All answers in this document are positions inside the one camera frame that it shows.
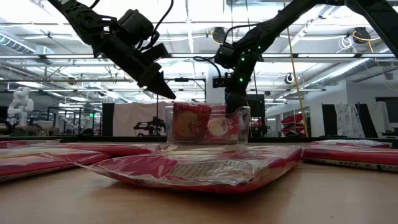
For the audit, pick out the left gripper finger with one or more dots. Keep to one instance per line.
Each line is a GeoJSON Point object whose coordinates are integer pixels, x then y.
{"type": "Point", "coordinates": [161, 87]}

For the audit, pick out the clear plastic basket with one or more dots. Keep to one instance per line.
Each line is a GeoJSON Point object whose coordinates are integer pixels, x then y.
{"type": "Point", "coordinates": [245, 130]}

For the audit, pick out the black background robot arm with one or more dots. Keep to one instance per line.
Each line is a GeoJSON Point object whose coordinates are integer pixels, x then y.
{"type": "Point", "coordinates": [152, 126]}

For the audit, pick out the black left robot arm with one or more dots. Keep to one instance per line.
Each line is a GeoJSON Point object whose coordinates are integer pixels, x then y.
{"type": "Point", "coordinates": [84, 18]}

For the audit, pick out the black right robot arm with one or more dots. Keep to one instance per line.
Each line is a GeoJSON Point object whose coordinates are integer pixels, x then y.
{"type": "Point", "coordinates": [280, 21]}

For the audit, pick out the white curtain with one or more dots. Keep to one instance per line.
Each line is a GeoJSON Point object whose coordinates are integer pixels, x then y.
{"type": "Point", "coordinates": [130, 118]}

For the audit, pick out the red storage bins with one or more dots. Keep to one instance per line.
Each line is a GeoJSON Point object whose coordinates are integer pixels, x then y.
{"type": "Point", "coordinates": [293, 121]}

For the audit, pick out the black upright panel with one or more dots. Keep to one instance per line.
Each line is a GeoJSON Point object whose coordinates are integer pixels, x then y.
{"type": "Point", "coordinates": [108, 119]}

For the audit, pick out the white patterned cloth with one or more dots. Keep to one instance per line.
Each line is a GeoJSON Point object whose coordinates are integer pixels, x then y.
{"type": "Point", "coordinates": [345, 119]}

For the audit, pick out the white humanoid robot figure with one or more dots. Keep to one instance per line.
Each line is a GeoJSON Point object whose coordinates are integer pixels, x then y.
{"type": "Point", "coordinates": [20, 105]}

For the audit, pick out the black aluminium table frame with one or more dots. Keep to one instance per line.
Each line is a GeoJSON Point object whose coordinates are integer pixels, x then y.
{"type": "Point", "coordinates": [124, 139]}

